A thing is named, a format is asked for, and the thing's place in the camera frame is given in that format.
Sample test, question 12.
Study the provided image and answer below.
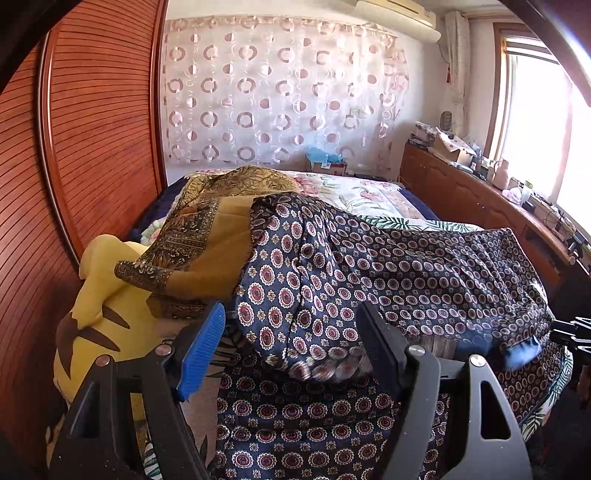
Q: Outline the mustard patterned garment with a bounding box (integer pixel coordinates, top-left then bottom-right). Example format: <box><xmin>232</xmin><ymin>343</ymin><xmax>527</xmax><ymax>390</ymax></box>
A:
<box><xmin>115</xmin><ymin>165</ymin><xmax>303</xmax><ymax>319</ymax></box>

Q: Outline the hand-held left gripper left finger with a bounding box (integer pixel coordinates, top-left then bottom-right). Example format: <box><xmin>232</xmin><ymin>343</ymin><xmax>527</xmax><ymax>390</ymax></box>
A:
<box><xmin>48</xmin><ymin>300</ymin><xmax>227</xmax><ymax>480</ymax></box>

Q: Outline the wooden slatted wardrobe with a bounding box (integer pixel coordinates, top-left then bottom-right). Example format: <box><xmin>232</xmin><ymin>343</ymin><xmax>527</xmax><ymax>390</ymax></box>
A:
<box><xmin>0</xmin><ymin>0</ymin><xmax>169</xmax><ymax>439</ymax></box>

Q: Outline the navy circle print garment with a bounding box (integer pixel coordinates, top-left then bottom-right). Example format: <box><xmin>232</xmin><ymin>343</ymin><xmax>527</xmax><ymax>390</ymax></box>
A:
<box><xmin>210</xmin><ymin>194</ymin><xmax>571</xmax><ymax>480</ymax></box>

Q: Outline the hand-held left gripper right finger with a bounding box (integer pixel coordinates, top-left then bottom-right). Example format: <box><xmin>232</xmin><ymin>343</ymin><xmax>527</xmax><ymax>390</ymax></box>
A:
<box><xmin>355</xmin><ymin>301</ymin><xmax>525</xmax><ymax>480</ymax></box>

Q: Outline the bed with leaf-print sheet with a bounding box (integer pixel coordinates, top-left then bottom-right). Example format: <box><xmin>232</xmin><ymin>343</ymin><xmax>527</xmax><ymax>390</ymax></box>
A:
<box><xmin>46</xmin><ymin>168</ymin><xmax>573</xmax><ymax>480</ymax></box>

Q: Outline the sheer circle print curtain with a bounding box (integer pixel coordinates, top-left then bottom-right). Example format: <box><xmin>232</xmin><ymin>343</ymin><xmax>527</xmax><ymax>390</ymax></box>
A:
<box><xmin>159</xmin><ymin>14</ymin><xmax>411</xmax><ymax>181</ymax></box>

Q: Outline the blue plastic bag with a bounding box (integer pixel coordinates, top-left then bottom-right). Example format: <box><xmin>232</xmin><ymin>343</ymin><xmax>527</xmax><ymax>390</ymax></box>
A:
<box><xmin>307</xmin><ymin>147</ymin><xmax>348</xmax><ymax>168</ymax></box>

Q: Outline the yellow plush toy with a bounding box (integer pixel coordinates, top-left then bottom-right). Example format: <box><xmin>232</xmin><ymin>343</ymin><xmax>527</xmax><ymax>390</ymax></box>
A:
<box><xmin>46</xmin><ymin>234</ymin><xmax>195</xmax><ymax>457</ymax></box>

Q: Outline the open cardboard box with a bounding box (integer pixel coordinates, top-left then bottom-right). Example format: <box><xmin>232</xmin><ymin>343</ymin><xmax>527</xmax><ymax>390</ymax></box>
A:
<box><xmin>431</xmin><ymin>130</ymin><xmax>476</xmax><ymax>164</ymax></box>

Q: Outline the wooden framed window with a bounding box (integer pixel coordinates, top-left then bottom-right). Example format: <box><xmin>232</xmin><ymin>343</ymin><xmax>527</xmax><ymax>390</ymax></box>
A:
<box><xmin>489</xmin><ymin>23</ymin><xmax>591</xmax><ymax>217</ymax></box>

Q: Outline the long wooden cabinet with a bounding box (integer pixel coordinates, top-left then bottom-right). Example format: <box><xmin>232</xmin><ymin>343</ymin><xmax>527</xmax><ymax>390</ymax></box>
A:
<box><xmin>398</xmin><ymin>141</ymin><xmax>591</xmax><ymax>296</ymax></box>

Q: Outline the wall air conditioner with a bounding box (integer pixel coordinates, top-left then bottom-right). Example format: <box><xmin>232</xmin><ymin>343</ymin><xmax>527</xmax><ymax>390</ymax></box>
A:
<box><xmin>353</xmin><ymin>0</ymin><xmax>441</xmax><ymax>44</ymax></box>

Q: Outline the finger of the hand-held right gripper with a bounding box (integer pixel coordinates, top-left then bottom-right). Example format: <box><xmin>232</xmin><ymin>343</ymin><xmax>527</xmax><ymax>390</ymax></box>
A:
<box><xmin>550</xmin><ymin>318</ymin><xmax>591</xmax><ymax>343</ymax></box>
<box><xmin>567</xmin><ymin>342</ymin><xmax>591</xmax><ymax>366</ymax></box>

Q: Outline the floral storage box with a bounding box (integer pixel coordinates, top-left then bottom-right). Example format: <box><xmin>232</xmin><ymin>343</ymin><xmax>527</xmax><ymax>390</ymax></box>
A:
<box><xmin>412</xmin><ymin>121</ymin><xmax>437</xmax><ymax>147</ymax></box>

